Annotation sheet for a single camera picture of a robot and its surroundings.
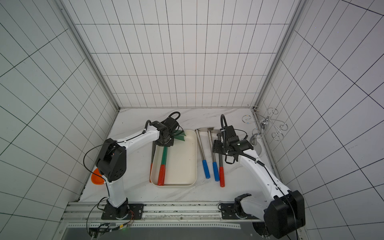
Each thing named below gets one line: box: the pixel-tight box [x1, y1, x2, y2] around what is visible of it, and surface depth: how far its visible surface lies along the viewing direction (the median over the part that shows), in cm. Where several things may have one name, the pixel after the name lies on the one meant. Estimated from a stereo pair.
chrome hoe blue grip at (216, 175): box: [207, 129, 221, 182], surface depth 89 cm
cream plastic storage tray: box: [150, 129, 198, 188], surface depth 91 cm
